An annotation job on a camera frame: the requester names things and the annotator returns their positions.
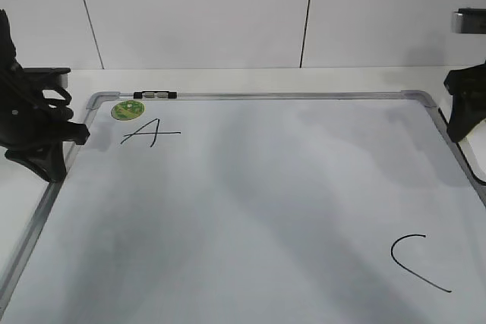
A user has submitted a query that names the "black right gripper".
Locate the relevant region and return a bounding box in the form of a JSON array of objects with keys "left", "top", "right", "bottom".
[{"left": 443, "top": 62, "right": 485, "bottom": 143}]

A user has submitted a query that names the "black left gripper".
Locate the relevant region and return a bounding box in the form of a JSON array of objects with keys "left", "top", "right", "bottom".
[{"left": 1, "top": 10, "right": 90, "bottom": 183}]

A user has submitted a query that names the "green round magnet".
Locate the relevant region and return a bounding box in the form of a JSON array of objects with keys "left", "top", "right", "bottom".
[{"left": 110, "top": 100, "right": 145, "bottom": 121}]

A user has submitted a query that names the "white aluminium-framed whiteboard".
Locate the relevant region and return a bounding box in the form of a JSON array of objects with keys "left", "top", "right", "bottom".
[{"left": 1, "top": 90, "right": 485, "bottom": 323}]

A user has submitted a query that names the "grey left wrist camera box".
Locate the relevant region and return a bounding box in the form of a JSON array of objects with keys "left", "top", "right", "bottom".
[{"left": 24, "top": 68, "right": 71, "bottom": 90}]

